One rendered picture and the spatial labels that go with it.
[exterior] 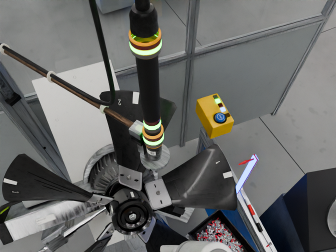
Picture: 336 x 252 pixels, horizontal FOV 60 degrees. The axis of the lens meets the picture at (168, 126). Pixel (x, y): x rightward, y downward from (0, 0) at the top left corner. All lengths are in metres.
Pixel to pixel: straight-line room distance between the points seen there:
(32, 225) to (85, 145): 0.30
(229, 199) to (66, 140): 0.59
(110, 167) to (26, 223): 0.31
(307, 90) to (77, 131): 2.31
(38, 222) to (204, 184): 0.54
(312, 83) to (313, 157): 0.79
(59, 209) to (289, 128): 2.04
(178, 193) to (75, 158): 0.39
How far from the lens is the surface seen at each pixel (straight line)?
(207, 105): 1.25
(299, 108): 2.80
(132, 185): 0.89
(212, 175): 0.98
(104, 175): 0.99
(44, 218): 1.06
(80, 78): 1.02
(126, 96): 0.82
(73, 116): 1.04
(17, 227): 1.08
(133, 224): 0.89
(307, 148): 2.60
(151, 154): 0.65
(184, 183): 0.95
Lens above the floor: 2.07
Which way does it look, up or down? 57 degrees down
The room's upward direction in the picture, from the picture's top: straight up
